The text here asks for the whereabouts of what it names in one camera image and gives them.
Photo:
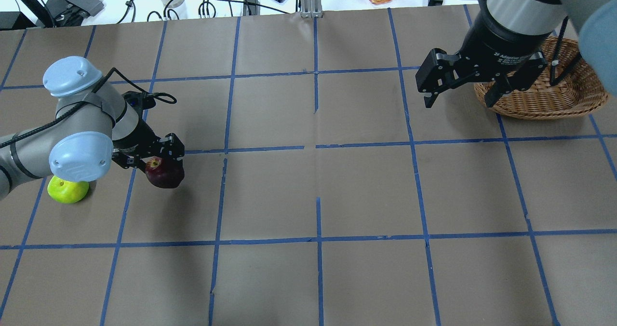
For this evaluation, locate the dark red apple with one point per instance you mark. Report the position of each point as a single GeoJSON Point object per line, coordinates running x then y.
{"type": "Point", "coordinates": [164, 173]}

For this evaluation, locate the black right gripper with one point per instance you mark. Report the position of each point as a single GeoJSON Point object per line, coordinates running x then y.
{"type": "Point", "coordinates": [501, 41]}

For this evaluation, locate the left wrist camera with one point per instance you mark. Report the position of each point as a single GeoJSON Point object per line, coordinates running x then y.
{"type": "Point", "coordinates": [139, 100]}

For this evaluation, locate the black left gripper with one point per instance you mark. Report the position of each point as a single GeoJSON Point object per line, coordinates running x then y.
{"type": "Point", "coordinates": [138, 138]}

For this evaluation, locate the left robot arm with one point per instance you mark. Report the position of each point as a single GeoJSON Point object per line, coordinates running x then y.
{"type": "Point", "coordinates": [94, 126]}

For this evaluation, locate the green apple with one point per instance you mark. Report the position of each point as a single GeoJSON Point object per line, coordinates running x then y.
{"type": "Point", "coordinates": [67, 192]}

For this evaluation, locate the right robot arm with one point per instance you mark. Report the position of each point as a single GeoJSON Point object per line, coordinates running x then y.
{"type": "Point", "coordinates": [594, 21]}

